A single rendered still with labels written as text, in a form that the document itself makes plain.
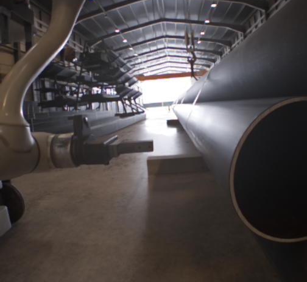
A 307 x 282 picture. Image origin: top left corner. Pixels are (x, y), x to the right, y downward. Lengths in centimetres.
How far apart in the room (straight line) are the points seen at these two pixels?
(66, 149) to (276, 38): 47
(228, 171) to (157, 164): 117
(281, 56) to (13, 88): 47
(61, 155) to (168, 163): 92
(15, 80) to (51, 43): 15
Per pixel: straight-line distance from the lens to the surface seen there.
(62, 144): 56
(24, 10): 86
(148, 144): 52
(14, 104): 50
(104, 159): 50
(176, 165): 138
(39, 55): 57
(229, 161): 23
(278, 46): 29
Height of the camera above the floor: 43
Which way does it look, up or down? 6 degrees down
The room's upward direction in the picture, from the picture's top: 5 degrees counter-clockwise
